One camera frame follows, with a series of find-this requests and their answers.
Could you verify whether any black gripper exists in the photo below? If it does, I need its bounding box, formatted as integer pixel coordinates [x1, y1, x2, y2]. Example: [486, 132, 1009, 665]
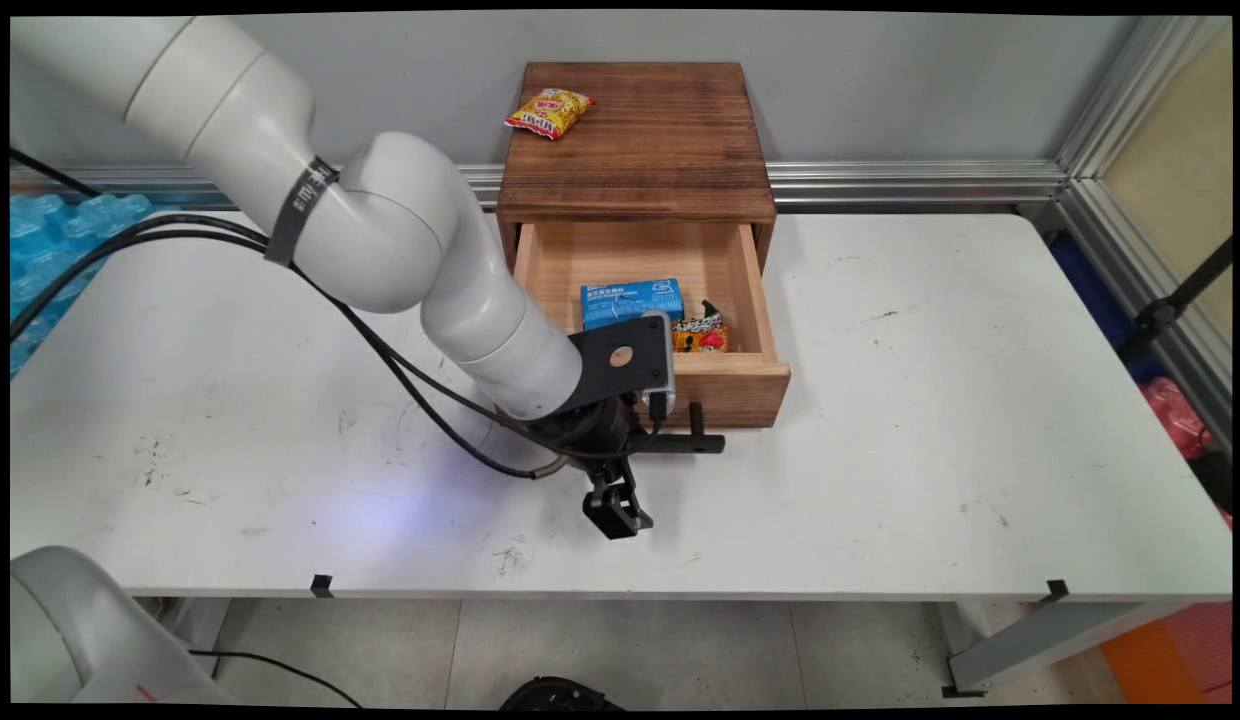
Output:
[533, 395, 654, 542]

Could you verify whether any orange snack packet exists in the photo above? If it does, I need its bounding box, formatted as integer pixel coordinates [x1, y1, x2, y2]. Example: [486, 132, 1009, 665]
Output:
[670, 298, 731, 355]

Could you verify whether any blue cardboard box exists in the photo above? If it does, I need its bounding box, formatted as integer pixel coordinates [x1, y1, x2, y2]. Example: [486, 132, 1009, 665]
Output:
[580, 278, 687, 332]

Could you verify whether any black round floor object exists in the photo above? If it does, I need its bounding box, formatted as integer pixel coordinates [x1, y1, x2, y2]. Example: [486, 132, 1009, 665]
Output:
[500, 677, 627, 711]

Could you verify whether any yellow snack packet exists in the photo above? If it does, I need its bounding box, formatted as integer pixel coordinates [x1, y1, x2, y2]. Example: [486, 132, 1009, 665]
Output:
[505, 88, 598, 140]

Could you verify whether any white table leg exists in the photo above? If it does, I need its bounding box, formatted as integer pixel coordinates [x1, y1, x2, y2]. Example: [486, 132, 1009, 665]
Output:
[943, 600, 1196, 698]
[145, 597, 231, 661]

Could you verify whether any dark blue container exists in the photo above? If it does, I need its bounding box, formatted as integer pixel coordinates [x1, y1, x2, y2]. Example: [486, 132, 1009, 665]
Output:
[1048, 235, 1166, 386]

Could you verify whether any red plastic bag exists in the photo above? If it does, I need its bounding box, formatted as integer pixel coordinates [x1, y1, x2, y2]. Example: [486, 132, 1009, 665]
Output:
[1140, 377, 1217, 461]

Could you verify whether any orange box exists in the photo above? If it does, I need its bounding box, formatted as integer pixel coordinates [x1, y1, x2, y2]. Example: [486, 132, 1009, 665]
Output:
[1100, 600, 1233, 706]

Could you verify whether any black stand pole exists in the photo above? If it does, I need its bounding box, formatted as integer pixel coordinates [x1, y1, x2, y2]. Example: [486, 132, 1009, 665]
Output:
[1120, 237, 1233, 366]

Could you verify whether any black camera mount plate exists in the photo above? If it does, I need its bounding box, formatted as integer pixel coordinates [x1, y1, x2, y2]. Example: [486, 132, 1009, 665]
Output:
[568, 318, 673, 413]

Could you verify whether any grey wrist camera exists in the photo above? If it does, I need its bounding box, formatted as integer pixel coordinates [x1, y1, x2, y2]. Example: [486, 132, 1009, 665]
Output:
[640, 311, 679, 421]

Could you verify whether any black floor cable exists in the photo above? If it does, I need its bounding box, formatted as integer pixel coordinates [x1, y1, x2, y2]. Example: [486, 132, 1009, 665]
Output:
[188, 650, 363, 709]

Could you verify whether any horizontal aluminium frame rail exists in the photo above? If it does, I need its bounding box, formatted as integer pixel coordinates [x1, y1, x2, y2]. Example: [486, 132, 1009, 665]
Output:
[10, 162, 1068, 212]

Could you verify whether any black strap on arm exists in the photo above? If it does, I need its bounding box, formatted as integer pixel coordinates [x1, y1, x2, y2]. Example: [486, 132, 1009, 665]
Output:
[263, 157, 342, 268]

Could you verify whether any slanted aluminium frame rail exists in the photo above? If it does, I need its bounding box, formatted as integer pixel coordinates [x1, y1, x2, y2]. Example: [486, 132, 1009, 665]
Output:
[1055, 180, 1233, 451]

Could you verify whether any upright aluminium frame post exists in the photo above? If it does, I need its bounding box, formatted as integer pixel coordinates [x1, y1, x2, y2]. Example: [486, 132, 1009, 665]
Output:
[1055, 15, 1231, 183]

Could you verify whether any thin black cable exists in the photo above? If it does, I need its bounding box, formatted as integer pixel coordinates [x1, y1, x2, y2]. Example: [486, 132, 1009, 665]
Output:
[10, 147, 103, 199]

